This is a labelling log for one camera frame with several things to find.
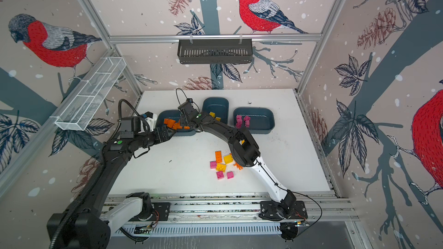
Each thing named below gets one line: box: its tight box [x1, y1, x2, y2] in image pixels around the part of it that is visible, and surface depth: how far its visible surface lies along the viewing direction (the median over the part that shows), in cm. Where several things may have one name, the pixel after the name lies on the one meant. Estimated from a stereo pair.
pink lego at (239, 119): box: [235, 114, 243, 124], surface depth 105 cm
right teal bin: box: [233, 107, 276, 135], surface depth 107 cm
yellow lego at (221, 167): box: [215, 163, 227, 173], surface depth 87 cm
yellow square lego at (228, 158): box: [223, 153, 234, 165], surface depth 90 cm
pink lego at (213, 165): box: [209, 160, 217, 169], surface depth 88 cm
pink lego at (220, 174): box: [216, 170, 225, 180], surface depth 85 cm
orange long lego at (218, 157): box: [215, 150, 223, 164], surface depth 92 cm
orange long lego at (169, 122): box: [163, 118, 176, 128], surface depth 106 cm
